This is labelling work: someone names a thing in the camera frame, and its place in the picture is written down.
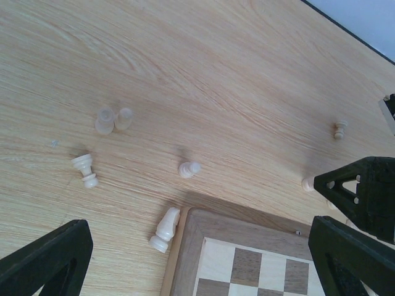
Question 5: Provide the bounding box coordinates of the white piece pair one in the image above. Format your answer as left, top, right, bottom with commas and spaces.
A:
94, 107, 115, 135
114, 108, 133, 130

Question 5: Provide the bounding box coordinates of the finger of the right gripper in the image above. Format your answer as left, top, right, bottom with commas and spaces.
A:
314, 156, 394, 244

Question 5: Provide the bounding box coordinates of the white pawn board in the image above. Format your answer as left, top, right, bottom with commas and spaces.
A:
302, 177, 315, 192
178, 162, 201, 178

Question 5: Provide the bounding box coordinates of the wooden chess board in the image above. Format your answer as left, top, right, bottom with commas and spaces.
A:
160, 207, 323, 295

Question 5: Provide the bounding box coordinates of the white piece pair right one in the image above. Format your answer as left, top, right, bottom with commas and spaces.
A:
114, 108, 133, 130

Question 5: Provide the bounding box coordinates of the white pawn top right board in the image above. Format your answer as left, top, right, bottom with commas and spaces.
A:
302, 177, 315, 192

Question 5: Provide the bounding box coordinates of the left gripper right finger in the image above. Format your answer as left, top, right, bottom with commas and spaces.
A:
308, 216, 394, 295

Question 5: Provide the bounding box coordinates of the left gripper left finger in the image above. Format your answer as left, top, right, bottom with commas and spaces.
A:
1, 220, 93, 295

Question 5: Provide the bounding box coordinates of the white pawn far centre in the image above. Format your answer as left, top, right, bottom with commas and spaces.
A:
334, 120, 348, 140

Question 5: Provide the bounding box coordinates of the white piece pair left one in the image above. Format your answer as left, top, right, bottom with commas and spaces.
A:
94, 107, 115, 135

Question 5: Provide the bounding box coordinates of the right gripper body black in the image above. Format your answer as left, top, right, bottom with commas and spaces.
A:
378, 93, 395, 135

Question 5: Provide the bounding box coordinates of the white pawn beside board top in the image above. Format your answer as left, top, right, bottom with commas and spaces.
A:
326, 200, 338, 210

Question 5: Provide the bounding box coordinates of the white pawn top left board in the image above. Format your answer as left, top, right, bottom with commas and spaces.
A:
178, 162, 201, 178

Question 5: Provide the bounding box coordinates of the white pawn lying left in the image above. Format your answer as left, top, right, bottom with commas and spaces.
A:
71, 154, 99, 189

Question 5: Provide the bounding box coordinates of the white knight chess piece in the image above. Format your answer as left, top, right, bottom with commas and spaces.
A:
149, 207, 180, 253

